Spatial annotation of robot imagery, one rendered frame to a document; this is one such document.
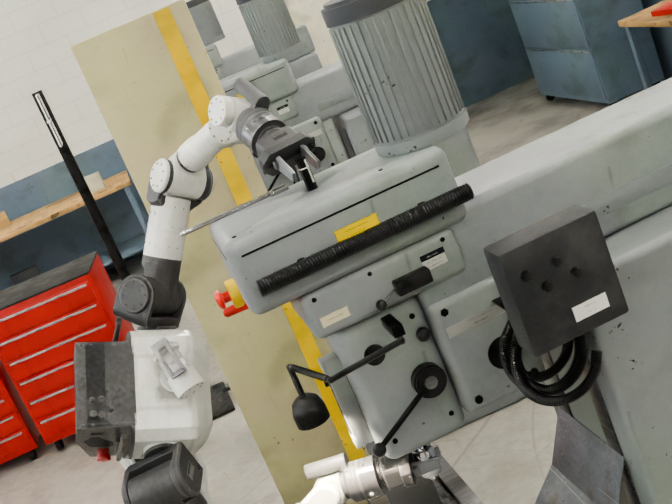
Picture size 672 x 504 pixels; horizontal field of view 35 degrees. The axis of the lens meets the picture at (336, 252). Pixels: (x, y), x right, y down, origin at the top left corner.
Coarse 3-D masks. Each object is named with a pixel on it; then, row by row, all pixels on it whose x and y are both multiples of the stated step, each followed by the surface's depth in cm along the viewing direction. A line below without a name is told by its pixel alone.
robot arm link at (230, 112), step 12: (240, 84) 229; (252, 84) 229; (216, 96) 227; (228, 96) 228; (252, 96) 225; (264, 96) 225; (216, 108) 227; (228, 108) 226; (240, 108) 227; (252, 108) 225; (264, 108) 226; (216, 120) 227; (228, 120) 227; (240, 120) 224; (240, 132) 224
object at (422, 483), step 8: (368, 448) 270; (424, 480) 263; (432, 480) 264; (400, 488) 263; (408, 488) 263; (416, 488) 263; (424, 488) 264; (432, 488) 264; (392, 496) 263; (400, 496) 263; (408, 496) 264; (416, 496) 264; (424, 496) 264; (432, 496) 264
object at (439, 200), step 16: (448, 192) 207; (464, 192) 207; (416, 208) 206; (432, 208) 206; (448, 208) 207; (384, 224) 205; (400, 224) 205; (416, 224) 206; (352, 240) 204; (368, 240) 204; (320, 256) 203; (336, 256) 203; (288, 272) 202; (304, 272) 202; (272, 288) 201
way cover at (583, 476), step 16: (560, 416) 257; (560, 432) 256; (576, 432) 249; (592, 432) 241; (560, 448) 256; (576, 448) 248; (592, 448) 241; (608, 448) 234; (560, 464) 256; (576, 464) 248; (592, 464) 241; (608, 464) 234; (560, 480) 255; (576, 480) 248; (592, 480) 240; (608, 480) 233; (544, 496) 259; (560, 496) 252; (576, 496) 246; (592, 496) 240; (608, 496) 233
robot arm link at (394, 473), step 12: (372, 456) 236; (384, 456) 237; (408, 456) 233; (360, 468) 234; (372, 468) 233; (384, 468) 233; (396, 468) 231; (408, 468) 230; (360, 480) 233; (372, 480) 232; (384, 480) 233; (396, 480) 232; (408, 480) 230; (372, 492) 233; (384, 492) 235
